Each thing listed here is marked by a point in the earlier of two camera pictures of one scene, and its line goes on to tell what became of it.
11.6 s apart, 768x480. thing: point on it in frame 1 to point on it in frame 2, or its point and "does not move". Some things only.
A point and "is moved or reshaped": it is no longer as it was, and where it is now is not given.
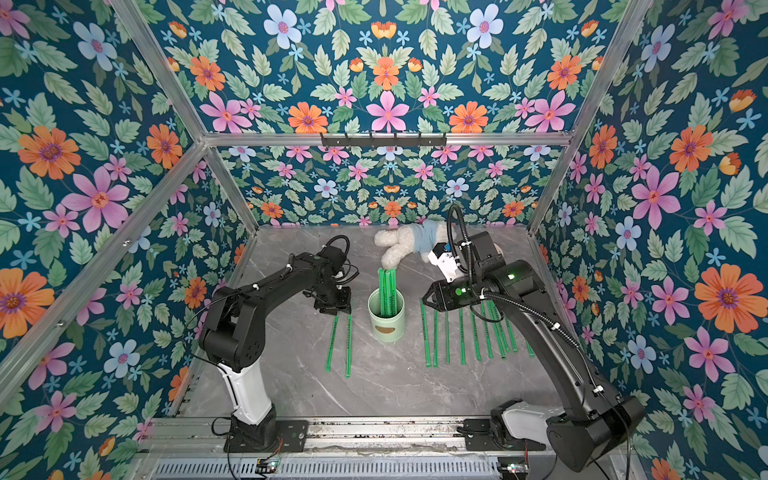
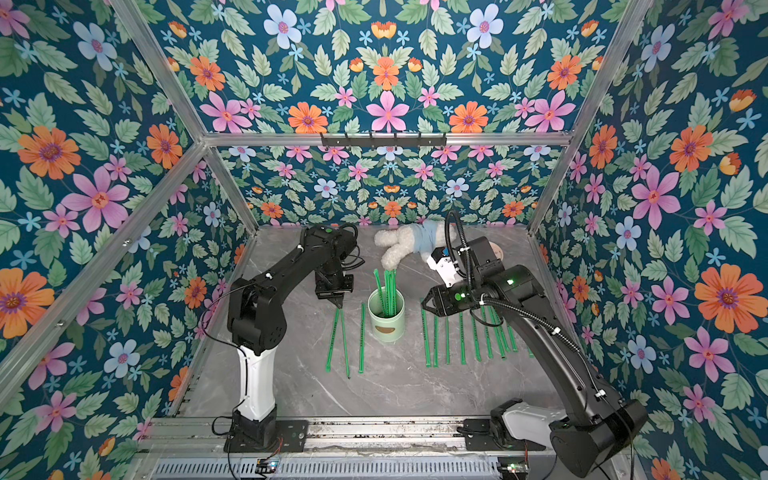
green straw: [506, 336] does not move
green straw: [497, 325] does not move
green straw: [426, 337] does not move
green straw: [349, 347] is moved or reshaped
